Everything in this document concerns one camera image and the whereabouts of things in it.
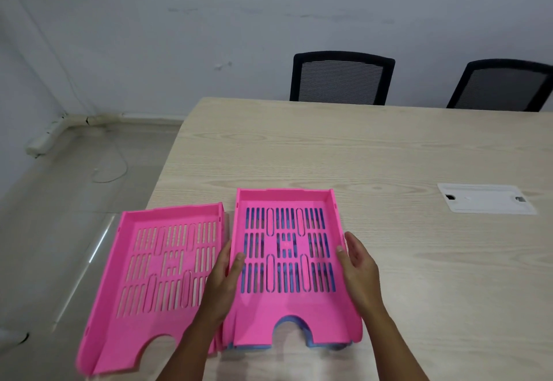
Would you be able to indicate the person's left hand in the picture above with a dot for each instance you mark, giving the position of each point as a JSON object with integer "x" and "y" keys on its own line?
{"x": 218, "y": 294}

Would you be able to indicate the person's right hand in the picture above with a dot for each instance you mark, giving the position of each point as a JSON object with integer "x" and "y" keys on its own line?
{"x": 363, "y": 281}

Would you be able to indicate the person's right thumb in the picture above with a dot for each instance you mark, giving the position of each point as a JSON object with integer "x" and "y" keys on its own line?
{"x": 342, "y": 260}

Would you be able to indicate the person's left thumb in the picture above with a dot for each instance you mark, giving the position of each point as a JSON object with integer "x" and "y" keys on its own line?
{"x": 236, "y": 269}

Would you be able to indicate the pink slotted paper tray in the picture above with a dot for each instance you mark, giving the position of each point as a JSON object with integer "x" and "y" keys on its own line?
{"x": 285, "y": 309}
{"x": 129, "y": 333}

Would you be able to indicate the person's left forearm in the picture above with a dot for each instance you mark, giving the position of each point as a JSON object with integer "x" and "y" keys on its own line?
{"x": 185, "y": 355}

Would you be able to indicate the person's right forearm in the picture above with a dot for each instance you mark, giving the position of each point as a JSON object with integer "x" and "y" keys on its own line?
{"x": 393, "y": 350}

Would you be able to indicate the blue paper tray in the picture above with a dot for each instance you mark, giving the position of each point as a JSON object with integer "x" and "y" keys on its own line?
{"x": 291, "y": 318}

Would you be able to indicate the black mesh office chair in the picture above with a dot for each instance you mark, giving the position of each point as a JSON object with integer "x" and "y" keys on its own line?
{"x": 341, "y": 78}
{"x": 501, "y": 87}

